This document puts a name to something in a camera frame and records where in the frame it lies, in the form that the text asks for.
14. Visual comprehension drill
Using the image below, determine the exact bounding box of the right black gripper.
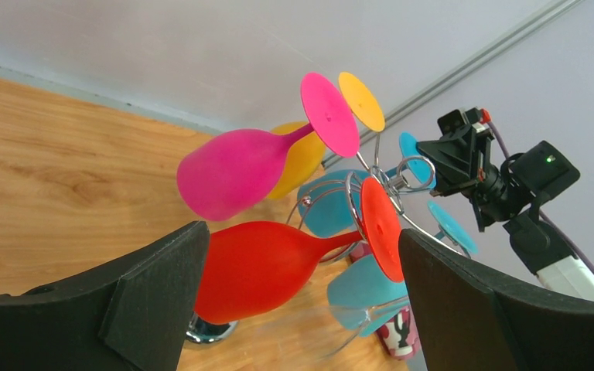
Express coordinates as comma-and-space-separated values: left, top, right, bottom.
416, 125, 513, 226

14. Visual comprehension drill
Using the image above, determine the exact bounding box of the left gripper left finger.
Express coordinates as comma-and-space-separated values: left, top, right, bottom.
0, 221, 210, 370

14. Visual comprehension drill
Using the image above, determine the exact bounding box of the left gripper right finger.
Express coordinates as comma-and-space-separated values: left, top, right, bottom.
398, 229, 594, 370

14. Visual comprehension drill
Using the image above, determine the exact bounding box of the chrome wine glass rack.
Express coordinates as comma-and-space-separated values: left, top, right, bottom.
184, 133, 473, 345

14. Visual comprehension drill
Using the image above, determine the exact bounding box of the blue wine glass front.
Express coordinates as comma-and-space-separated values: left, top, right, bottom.
327, 201, 478, 330

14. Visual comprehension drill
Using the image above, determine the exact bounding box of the blue wine glass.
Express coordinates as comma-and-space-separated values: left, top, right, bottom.
297, 132, 436, 237
327, 201, 478, 330

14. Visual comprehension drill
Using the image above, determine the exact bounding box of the red wine glass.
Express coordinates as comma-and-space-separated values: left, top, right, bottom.
194, 178, 404, 325

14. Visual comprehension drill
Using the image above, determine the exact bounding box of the yellow wine glass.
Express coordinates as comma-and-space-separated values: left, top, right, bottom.
266, 71, 386, 199

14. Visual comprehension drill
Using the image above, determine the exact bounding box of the pink wine glass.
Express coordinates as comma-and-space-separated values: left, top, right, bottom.
176, 73, 360, 221

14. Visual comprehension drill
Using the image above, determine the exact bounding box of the pink camouflage cloth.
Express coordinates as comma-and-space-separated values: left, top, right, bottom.
346, 242, 420, 360

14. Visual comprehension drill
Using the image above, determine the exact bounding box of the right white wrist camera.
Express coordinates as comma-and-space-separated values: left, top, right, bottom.
437, 107, 485, 135

